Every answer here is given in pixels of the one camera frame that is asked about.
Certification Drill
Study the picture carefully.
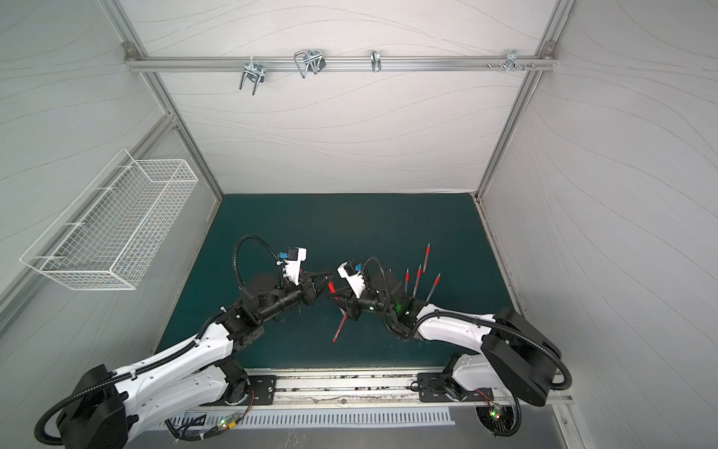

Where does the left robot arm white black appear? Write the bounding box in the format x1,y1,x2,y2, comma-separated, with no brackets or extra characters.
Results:
34,271,332,448

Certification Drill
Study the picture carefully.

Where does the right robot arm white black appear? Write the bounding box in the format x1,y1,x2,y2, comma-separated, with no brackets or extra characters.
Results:
330,273,573,407

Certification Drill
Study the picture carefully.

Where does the green table mat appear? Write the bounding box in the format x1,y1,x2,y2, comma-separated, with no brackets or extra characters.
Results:
160,194,512,369

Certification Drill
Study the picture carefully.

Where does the metal U-bolt clamp middle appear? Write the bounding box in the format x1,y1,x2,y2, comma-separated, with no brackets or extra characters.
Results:
293,49,326,79

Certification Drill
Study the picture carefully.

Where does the metal u-bolt clamp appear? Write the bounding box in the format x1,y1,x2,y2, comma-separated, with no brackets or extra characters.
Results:
293,49,326,79
239,60,266,95

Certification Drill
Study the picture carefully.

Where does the metal U-bolt clamp left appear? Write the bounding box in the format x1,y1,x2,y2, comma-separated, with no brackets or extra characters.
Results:
239,60,266,95

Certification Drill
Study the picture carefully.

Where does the metal bolt clamp right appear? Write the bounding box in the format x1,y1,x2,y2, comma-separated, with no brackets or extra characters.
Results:
486,50,536,72

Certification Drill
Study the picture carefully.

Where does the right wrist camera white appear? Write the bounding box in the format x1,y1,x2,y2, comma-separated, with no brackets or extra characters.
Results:
338,262,366,299

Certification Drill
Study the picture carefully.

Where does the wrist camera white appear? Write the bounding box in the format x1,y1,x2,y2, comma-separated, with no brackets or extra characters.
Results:
338,262,366,299
277,247,307,285

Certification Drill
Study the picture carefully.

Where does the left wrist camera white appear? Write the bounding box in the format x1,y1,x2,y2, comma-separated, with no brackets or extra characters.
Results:
277,247,307,285

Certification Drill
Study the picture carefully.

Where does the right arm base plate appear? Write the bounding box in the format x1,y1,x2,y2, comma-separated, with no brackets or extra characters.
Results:
409,372,494,403

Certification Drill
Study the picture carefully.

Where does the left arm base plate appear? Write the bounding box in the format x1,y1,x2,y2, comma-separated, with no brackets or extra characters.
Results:
205,375,278,407

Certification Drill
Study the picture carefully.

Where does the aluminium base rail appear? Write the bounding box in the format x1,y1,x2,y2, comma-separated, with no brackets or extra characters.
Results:
134,367,574,413

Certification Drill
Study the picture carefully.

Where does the left base cable bundle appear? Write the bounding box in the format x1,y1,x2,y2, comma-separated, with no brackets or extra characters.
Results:
162,392,256,443

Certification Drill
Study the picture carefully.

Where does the white slotted cable duct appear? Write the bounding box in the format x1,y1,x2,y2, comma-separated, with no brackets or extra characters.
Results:
162,408,456,432

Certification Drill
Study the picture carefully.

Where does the right base cable loop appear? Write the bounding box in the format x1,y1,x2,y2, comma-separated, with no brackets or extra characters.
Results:
475,386,523,438

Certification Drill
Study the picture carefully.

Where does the white wire basket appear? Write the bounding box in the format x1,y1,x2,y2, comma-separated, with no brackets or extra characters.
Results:
20,149,198,291

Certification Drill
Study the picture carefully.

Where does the small metal bracket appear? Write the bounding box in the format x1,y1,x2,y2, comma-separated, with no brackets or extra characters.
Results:
369,50,381,73

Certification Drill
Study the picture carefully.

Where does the aluminium crossbar rail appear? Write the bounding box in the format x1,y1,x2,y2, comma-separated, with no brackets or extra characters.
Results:
125,54,558,73

